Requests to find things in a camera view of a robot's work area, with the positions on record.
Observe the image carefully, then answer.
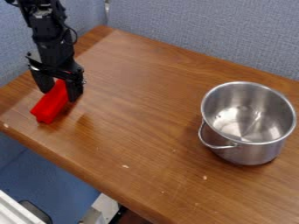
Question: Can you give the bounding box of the red rectangular block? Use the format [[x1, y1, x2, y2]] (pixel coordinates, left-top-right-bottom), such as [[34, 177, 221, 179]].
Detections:
[[30, 80, 68, 124]]

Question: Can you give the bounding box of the white ridged object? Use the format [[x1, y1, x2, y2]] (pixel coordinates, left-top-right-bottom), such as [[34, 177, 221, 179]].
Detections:
[[0, 190, 45, 224]]

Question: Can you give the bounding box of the white table bracket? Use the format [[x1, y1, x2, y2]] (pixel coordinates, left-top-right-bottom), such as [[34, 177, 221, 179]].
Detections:
[[79, 193, 119, 224]]

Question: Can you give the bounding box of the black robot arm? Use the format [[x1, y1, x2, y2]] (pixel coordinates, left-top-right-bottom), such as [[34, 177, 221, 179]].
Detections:
[[4, 0, 85, 102]]

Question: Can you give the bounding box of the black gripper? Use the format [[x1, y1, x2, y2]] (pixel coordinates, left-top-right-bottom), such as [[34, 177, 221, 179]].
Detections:
[[25, 43, 84, 102]]

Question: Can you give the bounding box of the stainless steel pot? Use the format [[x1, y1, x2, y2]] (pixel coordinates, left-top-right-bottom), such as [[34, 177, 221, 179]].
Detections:
[[199, 81, 296, 165]]

